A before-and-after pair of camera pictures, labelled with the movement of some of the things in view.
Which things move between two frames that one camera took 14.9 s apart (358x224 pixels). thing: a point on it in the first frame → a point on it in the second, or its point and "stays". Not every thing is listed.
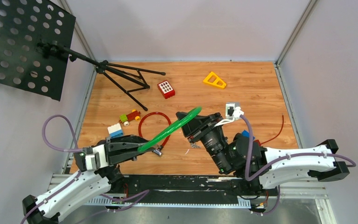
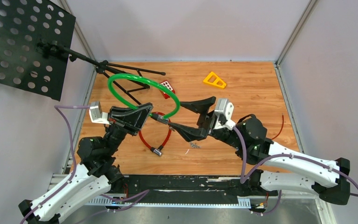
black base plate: [189, 186] stays
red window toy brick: [167, 89] stays
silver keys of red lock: [195, 145] stays
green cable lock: [173, 128] → [163, 119]
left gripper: [123, 142] → [131, 121]
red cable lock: [158, 151] stays
